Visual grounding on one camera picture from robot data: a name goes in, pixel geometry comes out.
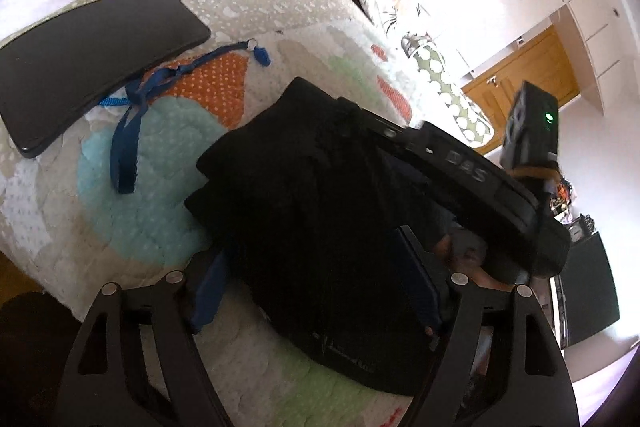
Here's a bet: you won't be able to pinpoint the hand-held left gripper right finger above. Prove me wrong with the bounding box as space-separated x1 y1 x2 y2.
397 226 581 427

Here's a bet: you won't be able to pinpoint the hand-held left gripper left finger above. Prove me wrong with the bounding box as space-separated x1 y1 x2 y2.
47 249 236 427

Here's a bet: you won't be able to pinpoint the blue lanyard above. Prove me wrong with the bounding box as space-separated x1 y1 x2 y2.
99 39 272 195

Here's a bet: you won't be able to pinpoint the wooden door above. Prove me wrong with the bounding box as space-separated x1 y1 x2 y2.
460 24 581 155

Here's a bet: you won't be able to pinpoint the cluttered white shelf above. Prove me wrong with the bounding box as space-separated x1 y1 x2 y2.
547 167 596 238

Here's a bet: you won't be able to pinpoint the black screen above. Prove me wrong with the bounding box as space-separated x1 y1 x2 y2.
562 229 621 345

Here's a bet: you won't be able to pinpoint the green dotted bolster pillow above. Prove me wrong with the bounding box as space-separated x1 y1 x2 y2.
401 32 496 148

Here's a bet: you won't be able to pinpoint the pastel patterned quilt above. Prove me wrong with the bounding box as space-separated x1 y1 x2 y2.
0 0 481 427

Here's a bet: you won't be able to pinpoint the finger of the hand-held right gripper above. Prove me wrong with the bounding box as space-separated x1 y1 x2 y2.
340 97 426 144

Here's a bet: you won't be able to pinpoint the person's right hand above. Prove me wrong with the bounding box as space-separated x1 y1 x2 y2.
432 229 528 292

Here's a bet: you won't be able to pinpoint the black pants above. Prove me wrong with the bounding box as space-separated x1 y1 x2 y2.
184 77 501 398

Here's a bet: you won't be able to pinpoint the black tablet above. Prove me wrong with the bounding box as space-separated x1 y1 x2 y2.
0 0 212 159

